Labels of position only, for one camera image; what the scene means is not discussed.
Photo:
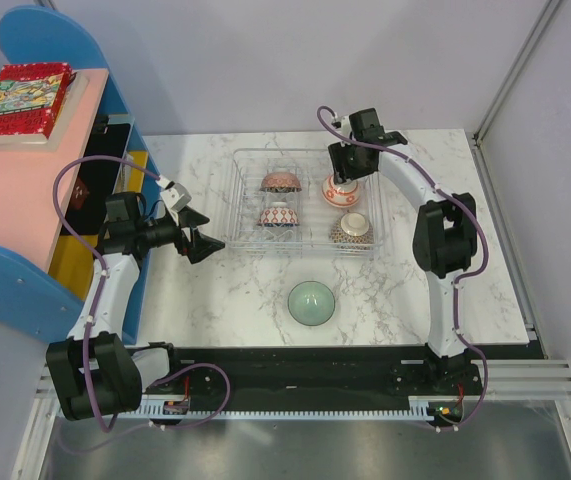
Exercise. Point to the yellow book on shelf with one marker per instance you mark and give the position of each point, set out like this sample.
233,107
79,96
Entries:
72,263

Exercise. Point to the orange floral bowl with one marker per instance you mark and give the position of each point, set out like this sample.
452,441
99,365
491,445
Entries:
343,195

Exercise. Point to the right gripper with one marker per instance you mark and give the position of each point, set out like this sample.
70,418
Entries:
342,172

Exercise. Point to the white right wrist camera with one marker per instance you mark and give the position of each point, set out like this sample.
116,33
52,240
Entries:
342,126

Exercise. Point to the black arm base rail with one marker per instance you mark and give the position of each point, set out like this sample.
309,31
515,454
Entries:
327,378

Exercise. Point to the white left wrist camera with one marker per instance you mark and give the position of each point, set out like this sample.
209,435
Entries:
174,195

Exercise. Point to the white cable duct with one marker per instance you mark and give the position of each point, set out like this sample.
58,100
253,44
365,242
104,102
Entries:
156,408

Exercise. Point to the blue patterned bowl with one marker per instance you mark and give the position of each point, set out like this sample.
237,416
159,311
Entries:
278,214

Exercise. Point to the black book on shelf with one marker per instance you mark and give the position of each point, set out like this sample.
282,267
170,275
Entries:
96,179

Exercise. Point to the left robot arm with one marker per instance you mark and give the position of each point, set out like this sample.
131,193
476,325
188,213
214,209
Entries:
94,374

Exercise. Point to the pale green bowl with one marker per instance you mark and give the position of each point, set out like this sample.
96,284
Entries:
311,303

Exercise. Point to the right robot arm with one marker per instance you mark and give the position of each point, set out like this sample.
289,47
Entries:
445,238

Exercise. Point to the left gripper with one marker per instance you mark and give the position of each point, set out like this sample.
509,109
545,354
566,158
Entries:
199,246

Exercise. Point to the clear wire dish rack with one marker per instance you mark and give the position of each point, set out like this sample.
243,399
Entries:
315,232

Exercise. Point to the red illustrated book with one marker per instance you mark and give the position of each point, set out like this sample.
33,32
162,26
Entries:
31,96

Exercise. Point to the blue pink bookshelf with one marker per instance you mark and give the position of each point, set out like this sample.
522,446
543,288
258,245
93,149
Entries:
31,301

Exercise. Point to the brown patterned bowl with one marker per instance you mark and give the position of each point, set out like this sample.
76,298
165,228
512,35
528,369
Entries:
352,231

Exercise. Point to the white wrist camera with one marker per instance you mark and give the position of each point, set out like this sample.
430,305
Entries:
342,126
174,195

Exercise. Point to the beige book under red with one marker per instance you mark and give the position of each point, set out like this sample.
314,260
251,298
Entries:
69,105

